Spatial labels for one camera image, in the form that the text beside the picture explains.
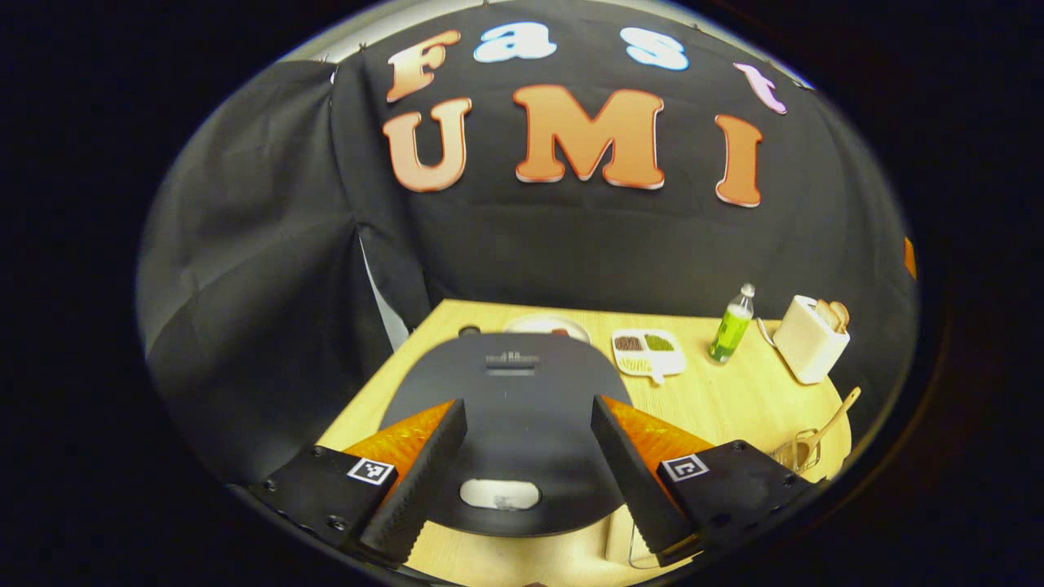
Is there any white divided dish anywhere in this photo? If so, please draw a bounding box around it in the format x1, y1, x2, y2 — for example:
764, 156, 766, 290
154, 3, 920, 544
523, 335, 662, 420
611, 328, 688, 386

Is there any round white plate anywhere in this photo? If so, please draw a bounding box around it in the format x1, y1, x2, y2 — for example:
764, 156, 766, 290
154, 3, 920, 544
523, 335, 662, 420
503, 314, 592, 345

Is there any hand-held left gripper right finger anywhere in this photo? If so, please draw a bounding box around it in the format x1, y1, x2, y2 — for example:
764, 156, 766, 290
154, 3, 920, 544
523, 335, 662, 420
589, 394, 819, 569

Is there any white toaster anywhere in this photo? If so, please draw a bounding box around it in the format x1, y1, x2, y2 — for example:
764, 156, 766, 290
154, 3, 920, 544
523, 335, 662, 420
772, 294, 852, 386

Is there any green drink bottle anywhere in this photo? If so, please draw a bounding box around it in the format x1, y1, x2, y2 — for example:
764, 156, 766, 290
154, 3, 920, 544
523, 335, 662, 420
707, 283, 756, 364

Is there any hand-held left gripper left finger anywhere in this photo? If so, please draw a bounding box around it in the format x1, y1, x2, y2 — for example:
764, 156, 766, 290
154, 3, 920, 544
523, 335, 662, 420
247, 398, 470, 569

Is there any dark grey rice cooker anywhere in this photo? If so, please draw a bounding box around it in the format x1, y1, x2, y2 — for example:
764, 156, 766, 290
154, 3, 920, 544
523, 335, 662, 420
379, 332, 634, 539

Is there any wooden spoon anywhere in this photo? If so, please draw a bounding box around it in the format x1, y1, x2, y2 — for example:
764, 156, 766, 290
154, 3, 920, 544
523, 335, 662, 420
795, 386, 862, 459

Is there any black backdrop cloth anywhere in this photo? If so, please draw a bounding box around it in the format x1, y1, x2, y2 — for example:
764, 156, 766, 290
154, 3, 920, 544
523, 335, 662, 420
136, 0, 919, 490

